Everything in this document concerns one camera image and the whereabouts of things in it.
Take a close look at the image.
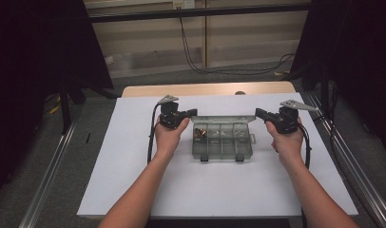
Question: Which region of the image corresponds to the black curtain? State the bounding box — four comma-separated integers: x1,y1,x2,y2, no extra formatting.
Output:
0,0,114,198
290,0,386,150

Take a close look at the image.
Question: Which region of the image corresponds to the black wall power cable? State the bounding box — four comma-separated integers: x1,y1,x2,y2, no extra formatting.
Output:
179,17,296,77

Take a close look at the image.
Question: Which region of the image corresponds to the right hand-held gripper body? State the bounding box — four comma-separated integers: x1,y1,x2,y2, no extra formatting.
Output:
271,99,318,135

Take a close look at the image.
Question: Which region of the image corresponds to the transparent grey plastic compartment box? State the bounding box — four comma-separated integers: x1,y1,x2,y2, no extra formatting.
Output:
190,114,257,163

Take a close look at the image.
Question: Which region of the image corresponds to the metal floor rail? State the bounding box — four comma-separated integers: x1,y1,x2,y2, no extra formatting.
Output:
18,122,78,228
306,91,386,228

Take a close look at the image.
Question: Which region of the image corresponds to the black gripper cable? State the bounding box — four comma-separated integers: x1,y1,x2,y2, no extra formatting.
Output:
146,103,162,165
296,123,312,169

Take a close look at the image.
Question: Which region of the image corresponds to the white work board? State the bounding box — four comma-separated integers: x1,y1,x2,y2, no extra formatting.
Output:
76,92,359,219

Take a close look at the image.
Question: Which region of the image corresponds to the light wooden table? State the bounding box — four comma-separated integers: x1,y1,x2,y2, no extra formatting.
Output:
122,81,297,99

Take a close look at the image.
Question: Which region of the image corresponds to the black metal stand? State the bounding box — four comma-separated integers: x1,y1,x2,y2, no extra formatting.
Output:
59,77,87,136

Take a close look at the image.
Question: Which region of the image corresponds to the black horizontal metal bar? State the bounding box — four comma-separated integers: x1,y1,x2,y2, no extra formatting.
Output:
87,3,311,24

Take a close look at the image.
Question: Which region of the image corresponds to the person's left hand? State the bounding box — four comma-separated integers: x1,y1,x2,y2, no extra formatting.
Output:
153,117,191,157

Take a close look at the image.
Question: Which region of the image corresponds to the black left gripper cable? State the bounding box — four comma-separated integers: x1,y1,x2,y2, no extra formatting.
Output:
146,103,162,165

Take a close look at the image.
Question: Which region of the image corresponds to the person's right hand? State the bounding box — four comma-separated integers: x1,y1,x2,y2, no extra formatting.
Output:
264,117,306,162

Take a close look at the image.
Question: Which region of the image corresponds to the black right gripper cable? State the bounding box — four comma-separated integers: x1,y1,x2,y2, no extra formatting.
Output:
296,123,312,169

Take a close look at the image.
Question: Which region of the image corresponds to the white wall socket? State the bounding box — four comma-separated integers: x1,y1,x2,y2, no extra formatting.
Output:
172,0,196,10

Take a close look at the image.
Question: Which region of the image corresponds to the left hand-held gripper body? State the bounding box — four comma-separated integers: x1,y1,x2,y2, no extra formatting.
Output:
158,94,186,129

